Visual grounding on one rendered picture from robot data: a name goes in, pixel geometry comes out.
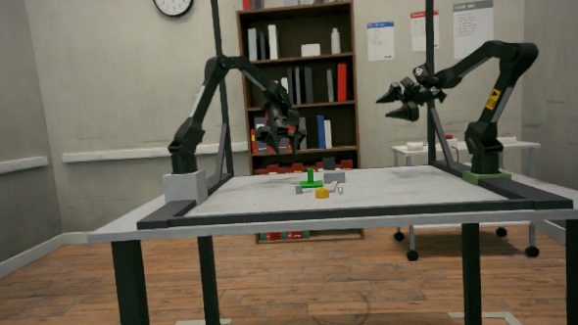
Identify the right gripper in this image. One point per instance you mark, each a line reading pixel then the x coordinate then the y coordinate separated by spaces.
pixel 278 126

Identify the green square plate with round peg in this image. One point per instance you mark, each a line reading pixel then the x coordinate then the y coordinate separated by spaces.
pixel 310 183

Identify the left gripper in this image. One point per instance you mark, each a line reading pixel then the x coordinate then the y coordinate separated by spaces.
pixel 409 113

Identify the yellow round nut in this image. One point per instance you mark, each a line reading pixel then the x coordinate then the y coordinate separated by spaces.
pixel 322 193

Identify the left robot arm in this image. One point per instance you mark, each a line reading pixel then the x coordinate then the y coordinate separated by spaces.
pixel 480 136

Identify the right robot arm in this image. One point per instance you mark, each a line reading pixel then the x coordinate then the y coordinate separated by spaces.
pixel 190 132

